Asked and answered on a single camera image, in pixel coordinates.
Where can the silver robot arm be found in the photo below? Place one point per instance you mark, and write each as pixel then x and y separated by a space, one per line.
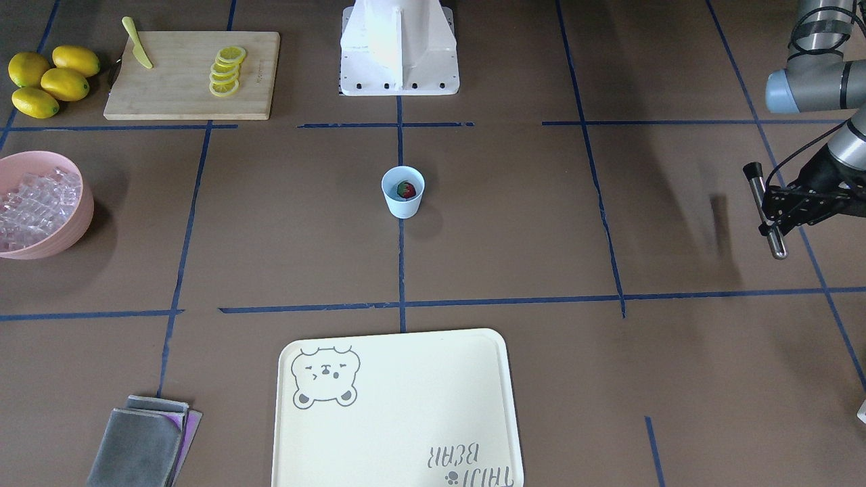
pixel 817 77

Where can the cream bear tray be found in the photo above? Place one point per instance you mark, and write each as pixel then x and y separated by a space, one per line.
pixel 412 409

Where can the white pillar with base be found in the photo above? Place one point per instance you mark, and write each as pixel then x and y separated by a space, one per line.
pixel 398 48

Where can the grey folded cloth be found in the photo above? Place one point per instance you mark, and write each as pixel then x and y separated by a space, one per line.
pixel 145 443

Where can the lemon slices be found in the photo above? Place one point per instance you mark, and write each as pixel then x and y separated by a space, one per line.
pixel 224 77

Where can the red strawberry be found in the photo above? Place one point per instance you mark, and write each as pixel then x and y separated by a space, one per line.
pixel 405 190

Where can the yellow-green plastic knife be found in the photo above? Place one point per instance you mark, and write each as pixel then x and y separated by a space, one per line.
pixel 138 51

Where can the light blue cup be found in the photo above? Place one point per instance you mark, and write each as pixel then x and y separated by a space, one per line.
pixel 402 209

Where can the yellow lemon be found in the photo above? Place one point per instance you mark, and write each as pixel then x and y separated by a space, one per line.
pixel 65 84
pixel 35 103
pixel 25 69
pixel 77 58

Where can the wooden cutting board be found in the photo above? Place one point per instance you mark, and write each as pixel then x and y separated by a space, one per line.
pixel 176 88

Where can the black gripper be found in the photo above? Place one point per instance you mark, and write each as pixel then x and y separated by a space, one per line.
pixel 824 174

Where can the pile of ice cubes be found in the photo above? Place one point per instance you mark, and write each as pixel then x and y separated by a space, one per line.
pixel 38 207

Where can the pink bowl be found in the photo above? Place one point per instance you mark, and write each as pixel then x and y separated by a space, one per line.
pixel 40 163

